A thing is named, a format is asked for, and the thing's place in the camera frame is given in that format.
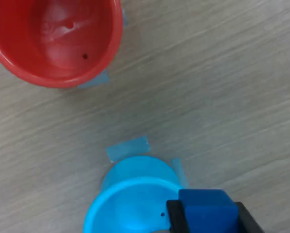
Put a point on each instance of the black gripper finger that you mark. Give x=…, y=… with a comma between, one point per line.
x=177, y=218
x=248, y=222

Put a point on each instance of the blue cube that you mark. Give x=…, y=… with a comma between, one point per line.
x=208, y=206

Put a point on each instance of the blue tape piece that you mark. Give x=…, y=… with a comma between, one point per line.
x=127, y=148
x=180, y=172
x=125, y=18
x=97, y=80

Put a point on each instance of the blue plastic cup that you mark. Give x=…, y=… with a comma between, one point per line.
x=130, y=201

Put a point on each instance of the red plastic cup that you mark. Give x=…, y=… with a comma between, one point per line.
x=25, y=48

